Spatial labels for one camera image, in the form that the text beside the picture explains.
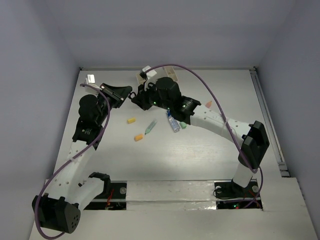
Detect aluminium table edge rail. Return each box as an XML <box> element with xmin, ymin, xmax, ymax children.
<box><xmin>249</xmin><ymin>67</ymin><xmax>291</xmax><ymax>178</ymax></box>

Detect black handled scissors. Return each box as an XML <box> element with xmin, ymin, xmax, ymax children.
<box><xmin>128</xmin><ymin>91</ymin><xmax>137</xmax><ymax>100</ymax></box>

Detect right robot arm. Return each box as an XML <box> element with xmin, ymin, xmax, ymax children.
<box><xmin>129</xmin><ymin>77</ymin><xmax>270</xmax><ymax>196</ymax></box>

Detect cream divided organizer far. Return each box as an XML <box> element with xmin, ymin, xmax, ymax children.
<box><xmin>163</xmin><ymin>65</ymin><xmax>178</xmax><ymax>82</ymax></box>

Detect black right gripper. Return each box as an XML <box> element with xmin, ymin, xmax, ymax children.
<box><xmin>132</xmin><ymin>79</ymin><xmax>173</xmax><ymax>110</ymax></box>

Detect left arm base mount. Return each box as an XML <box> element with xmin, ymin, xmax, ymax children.
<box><xmin>85</xmin><ymin>172</ymin><xmax>127</xmax><ymax>211</ymax></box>

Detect clear blue spray bottle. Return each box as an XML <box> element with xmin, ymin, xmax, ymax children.
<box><xmin>166</xmin><ymin>110</ymin><xmax>181</xmax><ymax>133</ymax></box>

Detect pink highlighter body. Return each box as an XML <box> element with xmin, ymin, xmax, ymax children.
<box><xmin>205</xmin><ymin>101</ymin><xmax>213</xmax><ymax>109</ymax></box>

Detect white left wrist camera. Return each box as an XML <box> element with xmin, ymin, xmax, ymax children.
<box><xmin>85</xmin><ymin>74</ymin><xmax>96</xmax><ymax>85</ymax></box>

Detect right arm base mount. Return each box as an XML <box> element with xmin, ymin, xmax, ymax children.
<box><xmin>212</xmin><ymin>177</ymin><xmax>264</xmax><ymax>210</ymax></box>

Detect yellow highlighter cap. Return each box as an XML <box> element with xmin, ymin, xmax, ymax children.
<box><xmin>127</xmin><ymin>117</ymin><xmax>136</xmax><ymax>124</ymax></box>

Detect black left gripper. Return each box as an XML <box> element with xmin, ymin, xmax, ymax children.
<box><xmin>95</xmin><ymin>83</ymin><xmax>132</xmax><ymax>125</ymax></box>

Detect green highlighter cap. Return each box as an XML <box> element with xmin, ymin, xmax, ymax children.
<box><xmin>179</xmin><ymin>122</ymin><xmax>187</xmax><ymax>129</ymax></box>

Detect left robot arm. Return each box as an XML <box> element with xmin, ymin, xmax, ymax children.
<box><xmin>32</xmin><ymin>83</ymin><xmax>132</xmax><ymax>240</ymax></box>

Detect cream divided side organizer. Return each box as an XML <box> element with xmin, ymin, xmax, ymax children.
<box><xmin>135</xmin><ymin>73</ymin><xmax>146</xmax><ymax>85</ymax></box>

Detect orange highlighter cap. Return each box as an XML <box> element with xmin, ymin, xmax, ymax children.
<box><xmin>134</xmin><ymin>134</ymin><xmax>144</xmax><ymax>142</ymax></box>

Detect green uncapped highlighter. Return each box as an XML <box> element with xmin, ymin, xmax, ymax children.
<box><xmin>144</xmin><ymin>119</ymin><xmax>158</xmax><ymax>135</ymax></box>

